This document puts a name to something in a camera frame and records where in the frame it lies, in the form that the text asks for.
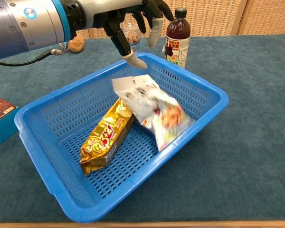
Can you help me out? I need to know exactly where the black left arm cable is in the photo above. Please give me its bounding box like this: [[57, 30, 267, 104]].
[[0, 48, 69, 67]]

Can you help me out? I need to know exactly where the white green snack bag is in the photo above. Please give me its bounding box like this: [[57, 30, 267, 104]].
[[112, 74, 196, 152]]

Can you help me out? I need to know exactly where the gold snack bar packet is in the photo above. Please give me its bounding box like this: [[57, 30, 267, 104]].
[[80, 97, 136, 176]]

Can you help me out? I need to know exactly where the white-lidded jar of nuts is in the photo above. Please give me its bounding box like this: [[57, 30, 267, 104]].
[[68, 32, 85, 53]]

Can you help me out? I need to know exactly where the clear plastic cup of nuts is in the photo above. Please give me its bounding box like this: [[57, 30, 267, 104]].
[[122, 20, 142, 54]]

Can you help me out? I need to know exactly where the blue plastic mesh basket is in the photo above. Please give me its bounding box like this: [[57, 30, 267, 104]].
[[13, 52, 229, 224]]

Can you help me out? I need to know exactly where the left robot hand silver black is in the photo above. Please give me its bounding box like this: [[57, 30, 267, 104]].
[[70, 0, 174, 70]]

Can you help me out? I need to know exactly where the blue chocolate cookie box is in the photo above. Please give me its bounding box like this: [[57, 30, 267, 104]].
[[0, 92, 20, 152]]

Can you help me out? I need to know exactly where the dark tea bottle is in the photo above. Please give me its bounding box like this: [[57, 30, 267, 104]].
[[161, 7, 191, 69]]

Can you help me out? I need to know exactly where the woven folding screen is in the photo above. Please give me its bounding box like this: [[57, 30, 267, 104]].
[[80, 0, 285, 40]]

